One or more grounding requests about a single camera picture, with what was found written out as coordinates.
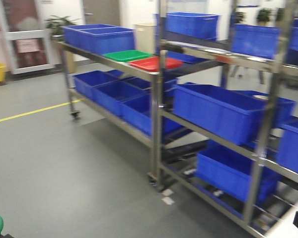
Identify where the stainless steel shelf rack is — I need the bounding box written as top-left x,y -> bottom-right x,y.
152,0 -> 298,238

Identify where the steel cart with wheels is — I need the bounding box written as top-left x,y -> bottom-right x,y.
52,39 -> 224,191

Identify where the green plastic tray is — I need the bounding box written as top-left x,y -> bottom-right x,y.
103,50 -> 152,62

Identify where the red plastic tray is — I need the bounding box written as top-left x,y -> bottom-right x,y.
128,56 -> 183,72

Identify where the blue double bin on cart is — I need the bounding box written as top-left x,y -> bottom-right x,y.
62,24 -> 136,55

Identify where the potted green plant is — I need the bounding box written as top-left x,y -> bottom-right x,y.
45,15 -> 78,39

